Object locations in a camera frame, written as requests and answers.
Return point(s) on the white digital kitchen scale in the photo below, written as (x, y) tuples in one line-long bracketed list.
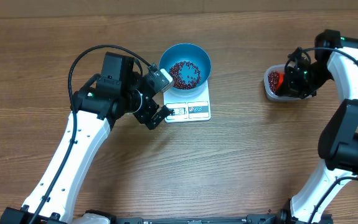
[(188, 105)]

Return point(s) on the teal plastic bowl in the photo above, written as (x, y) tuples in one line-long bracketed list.
[(187, 52)]

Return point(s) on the orange scoop with blue handle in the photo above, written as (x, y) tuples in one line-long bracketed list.
[(280, 80)]

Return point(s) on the clear plastic food container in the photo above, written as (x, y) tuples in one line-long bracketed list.
[(270, 95)]

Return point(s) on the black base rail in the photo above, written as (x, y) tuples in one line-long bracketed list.
[(96, 217)]

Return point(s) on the red adzuki beans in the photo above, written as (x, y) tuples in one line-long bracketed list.
[(273, 80)]

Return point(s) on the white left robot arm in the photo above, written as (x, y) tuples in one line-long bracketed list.
[(102, 100)]

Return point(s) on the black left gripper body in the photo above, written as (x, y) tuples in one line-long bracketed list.
[(147, 109)]

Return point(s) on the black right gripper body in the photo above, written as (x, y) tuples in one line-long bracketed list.
[(303, 82)]

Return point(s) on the red beans in bowl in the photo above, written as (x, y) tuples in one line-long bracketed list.
[(186, 75)]

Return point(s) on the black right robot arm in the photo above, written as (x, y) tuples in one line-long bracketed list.
[(333, 57)]

